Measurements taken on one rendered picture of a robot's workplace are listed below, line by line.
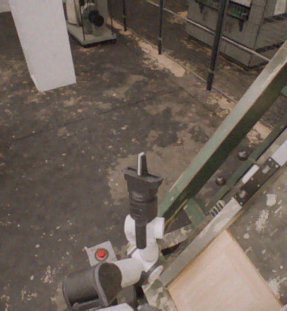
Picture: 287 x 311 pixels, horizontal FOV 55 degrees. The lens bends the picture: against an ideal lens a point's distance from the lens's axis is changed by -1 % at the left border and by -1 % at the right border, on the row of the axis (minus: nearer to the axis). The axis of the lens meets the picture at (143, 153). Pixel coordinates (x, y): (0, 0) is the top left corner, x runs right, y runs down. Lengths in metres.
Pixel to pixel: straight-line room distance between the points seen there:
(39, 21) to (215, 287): 3.72
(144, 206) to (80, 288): 0.31
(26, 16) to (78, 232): 2.77
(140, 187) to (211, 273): 0.54
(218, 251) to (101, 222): 1.61
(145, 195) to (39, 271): 1.81
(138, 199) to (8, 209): 2.23
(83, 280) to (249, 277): 0.57
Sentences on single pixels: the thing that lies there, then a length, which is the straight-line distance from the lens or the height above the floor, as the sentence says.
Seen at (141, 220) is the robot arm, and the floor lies 1.46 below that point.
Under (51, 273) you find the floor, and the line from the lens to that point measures 2.46.
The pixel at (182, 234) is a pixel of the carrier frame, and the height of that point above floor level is 0.79.
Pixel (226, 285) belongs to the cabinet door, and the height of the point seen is 1.12.
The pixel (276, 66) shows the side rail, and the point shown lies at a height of 1.72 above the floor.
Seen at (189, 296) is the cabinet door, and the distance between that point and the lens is 1.29.
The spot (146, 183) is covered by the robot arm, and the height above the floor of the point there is 1.59.
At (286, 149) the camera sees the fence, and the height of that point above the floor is 1.55.
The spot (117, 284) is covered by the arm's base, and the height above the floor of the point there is 1.31.
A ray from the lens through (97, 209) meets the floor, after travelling 2.69.
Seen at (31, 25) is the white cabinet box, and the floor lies 0.95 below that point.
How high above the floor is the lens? 2.17
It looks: 43 degrees down
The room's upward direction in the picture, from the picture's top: straight up
